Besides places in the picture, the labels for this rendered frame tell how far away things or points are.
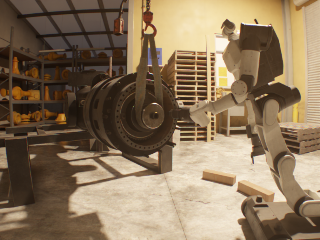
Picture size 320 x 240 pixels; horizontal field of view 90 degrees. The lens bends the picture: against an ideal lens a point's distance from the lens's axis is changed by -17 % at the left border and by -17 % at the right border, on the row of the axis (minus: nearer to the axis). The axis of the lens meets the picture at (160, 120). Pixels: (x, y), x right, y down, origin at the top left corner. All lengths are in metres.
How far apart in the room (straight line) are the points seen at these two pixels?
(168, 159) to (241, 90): 1.83
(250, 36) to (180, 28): 5.37
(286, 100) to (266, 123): 0.19
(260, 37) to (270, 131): 0.51
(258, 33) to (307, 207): 1.05
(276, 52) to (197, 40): 5.21
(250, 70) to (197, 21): 5.65
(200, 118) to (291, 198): 0.79
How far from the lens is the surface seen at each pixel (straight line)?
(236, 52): 1.08
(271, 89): 1.18
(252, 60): 0.96
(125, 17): 9.96
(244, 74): 0.95
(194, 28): 6.41
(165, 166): 2.59
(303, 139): 4.25
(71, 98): 2.37
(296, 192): 1.40
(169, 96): 1.19
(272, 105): 1.15
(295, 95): 1.25
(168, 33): 6.16
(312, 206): 1.44
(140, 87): 1.06
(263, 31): 0.99
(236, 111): 5.76
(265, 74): 1.13
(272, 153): 1.23
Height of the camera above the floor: 0.92
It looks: 5 degrees down
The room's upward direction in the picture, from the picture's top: straight up
